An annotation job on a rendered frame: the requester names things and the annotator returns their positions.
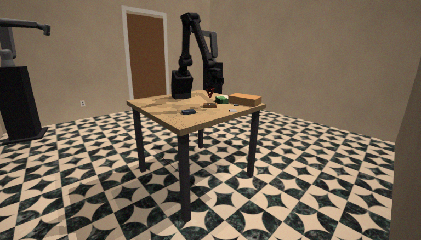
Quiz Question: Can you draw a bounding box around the green rectangular block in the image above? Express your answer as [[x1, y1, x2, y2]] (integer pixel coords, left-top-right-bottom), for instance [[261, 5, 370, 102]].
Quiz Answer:
[[215, 96, 229, 104]]

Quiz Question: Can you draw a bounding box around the orange rectangular box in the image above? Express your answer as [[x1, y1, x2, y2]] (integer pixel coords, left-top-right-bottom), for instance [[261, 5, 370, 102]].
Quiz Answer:
[[228, 93, 262, 107]]

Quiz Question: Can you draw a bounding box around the wooden ball-in-hole puzzle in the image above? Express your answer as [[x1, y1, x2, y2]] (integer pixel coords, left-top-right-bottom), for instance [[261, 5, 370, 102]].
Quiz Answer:
[[203, 103, 217, 108]]

